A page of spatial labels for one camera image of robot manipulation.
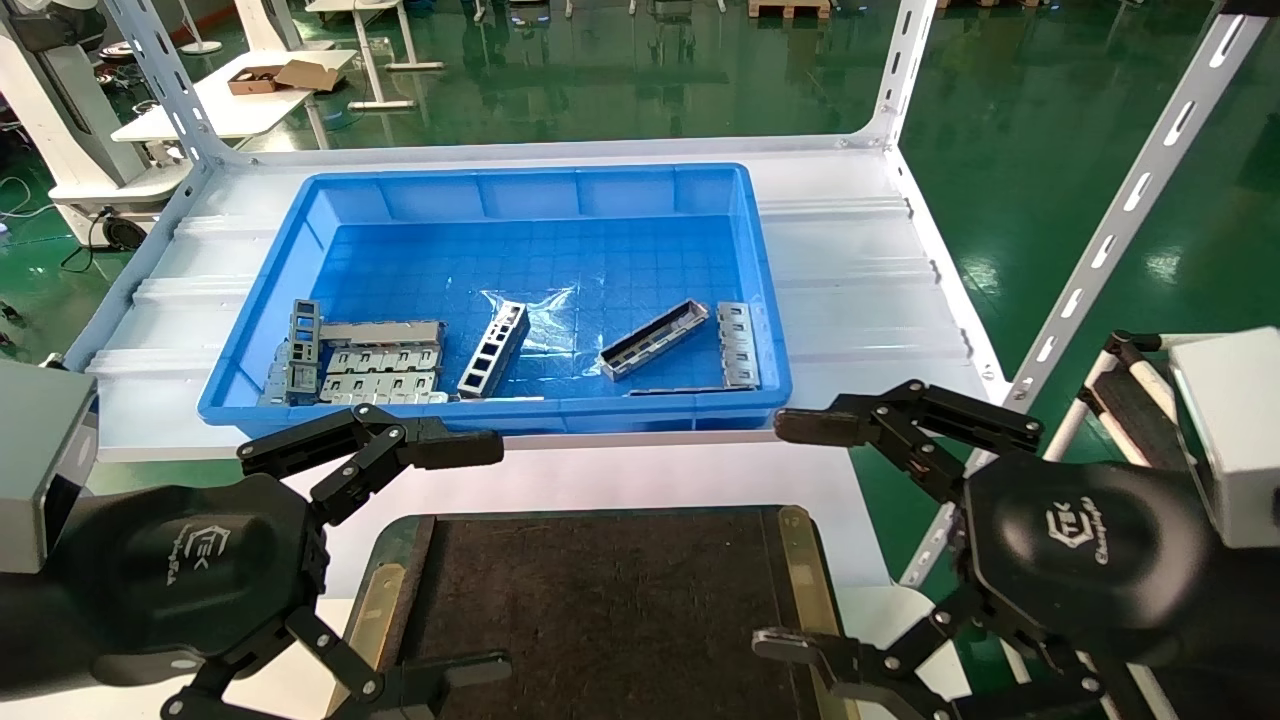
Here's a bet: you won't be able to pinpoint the white and black tube stand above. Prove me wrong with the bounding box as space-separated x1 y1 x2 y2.
1075 330 1196 473

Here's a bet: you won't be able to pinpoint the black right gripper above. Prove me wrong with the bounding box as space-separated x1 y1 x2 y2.
965 452 1280 720

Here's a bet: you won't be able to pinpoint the white table with box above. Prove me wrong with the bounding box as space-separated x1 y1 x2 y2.
110 48 359 146

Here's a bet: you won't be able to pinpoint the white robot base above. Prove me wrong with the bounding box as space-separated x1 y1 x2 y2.
0 0 193 249

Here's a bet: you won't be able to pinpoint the long grey metal channel part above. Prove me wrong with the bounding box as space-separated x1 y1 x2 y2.
597 298 710 383

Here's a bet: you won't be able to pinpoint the grey perforated metal plate part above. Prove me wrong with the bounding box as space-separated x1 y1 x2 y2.
716 302 761 391

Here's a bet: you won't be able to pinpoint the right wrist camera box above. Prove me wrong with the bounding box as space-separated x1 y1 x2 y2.
1168 328 1280 549

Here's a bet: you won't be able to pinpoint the upright grey metal frame part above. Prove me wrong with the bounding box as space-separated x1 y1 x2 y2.
288 298 323 401

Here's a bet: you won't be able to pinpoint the white floor stand base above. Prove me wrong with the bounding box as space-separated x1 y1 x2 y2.
178 0 223 57

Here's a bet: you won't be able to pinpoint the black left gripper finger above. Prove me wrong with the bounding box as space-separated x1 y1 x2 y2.
238 403 504 526

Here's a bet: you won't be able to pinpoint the flat grey slotted metal part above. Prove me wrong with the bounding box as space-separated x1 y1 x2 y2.
318 372 450 406
320 320 448 347
323 345 443 377

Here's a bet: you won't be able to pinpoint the black flat container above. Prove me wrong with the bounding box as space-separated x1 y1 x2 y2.
325 505 861 720

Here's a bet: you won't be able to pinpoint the brown cardboard box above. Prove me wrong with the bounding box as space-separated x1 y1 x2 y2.
228 60 343 97

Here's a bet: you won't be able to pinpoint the clear plastic film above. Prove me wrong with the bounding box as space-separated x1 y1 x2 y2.
480 288 603 377

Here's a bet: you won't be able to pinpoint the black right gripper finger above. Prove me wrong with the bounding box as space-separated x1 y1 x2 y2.
752 585 1106 720
775 380 1044 501

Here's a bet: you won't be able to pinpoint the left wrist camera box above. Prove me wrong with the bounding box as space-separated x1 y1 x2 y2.
0 360 98 576

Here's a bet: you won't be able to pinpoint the white perforated rack post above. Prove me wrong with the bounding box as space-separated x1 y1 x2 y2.
865 0 946 151
900 0 1273 591
105 0 233 166

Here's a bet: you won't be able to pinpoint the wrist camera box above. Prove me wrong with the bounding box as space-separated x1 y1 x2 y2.
1168 328 1280 549
0 360 98 576

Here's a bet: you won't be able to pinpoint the white table legs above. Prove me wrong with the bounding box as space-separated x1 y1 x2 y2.
305 0 446 110

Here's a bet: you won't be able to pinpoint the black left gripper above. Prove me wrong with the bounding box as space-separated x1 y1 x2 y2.
0 475 513 720

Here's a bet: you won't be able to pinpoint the blue plastic bin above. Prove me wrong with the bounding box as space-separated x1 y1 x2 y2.
197 163 793 436

